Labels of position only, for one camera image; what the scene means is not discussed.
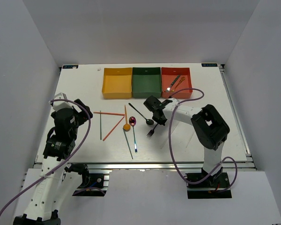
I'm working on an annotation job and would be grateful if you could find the yellow container box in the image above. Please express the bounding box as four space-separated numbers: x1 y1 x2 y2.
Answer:
102 67 133 99

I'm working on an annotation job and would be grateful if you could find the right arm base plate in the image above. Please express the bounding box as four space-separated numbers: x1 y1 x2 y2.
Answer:
187 172 232 199

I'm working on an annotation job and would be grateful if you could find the black spoon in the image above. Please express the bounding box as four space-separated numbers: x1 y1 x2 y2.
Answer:
128 103 155 126

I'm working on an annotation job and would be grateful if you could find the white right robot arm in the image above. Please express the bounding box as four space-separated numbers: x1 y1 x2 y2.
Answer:
144 96 230 187

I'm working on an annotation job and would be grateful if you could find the right blue corner label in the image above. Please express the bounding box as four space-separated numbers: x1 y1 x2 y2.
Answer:
201 63 218 67

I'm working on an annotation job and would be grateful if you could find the ornate gold fork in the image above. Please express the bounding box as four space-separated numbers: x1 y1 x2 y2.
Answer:
171 77 185 92

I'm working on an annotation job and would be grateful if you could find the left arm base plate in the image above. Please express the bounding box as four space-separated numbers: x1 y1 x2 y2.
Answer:
64 164 107 197

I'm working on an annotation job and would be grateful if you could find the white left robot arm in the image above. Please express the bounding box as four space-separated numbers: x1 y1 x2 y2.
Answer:
13 97 93 225

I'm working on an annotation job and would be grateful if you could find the iridescent pink spoon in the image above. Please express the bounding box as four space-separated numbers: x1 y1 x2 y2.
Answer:
129 116 138 153

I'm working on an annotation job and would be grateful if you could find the left blue corner label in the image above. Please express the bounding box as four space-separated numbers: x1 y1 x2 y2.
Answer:
62 65 79 69

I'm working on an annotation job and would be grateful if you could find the aluminium table frame rail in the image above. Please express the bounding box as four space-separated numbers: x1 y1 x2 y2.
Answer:
34 161 258 171

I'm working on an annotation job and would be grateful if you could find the red container box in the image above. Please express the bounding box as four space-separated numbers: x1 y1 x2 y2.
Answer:
161 67 192 99

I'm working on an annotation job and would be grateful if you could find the green container box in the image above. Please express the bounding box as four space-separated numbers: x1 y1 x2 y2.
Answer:
132 67 162 98

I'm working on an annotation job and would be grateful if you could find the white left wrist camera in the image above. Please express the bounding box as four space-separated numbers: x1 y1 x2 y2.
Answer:
50 92 72 112

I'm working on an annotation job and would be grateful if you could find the orange chopstick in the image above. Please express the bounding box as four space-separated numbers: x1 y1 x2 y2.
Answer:
93 111 125 116
103 116 125 141

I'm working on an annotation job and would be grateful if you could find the blue corner label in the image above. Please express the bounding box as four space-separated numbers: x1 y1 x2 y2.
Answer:
62 65 79 69
201 63 218 67

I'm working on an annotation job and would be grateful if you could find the green chopstick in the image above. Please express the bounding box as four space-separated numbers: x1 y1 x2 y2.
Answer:
123 128 133 159
99 110 102 140

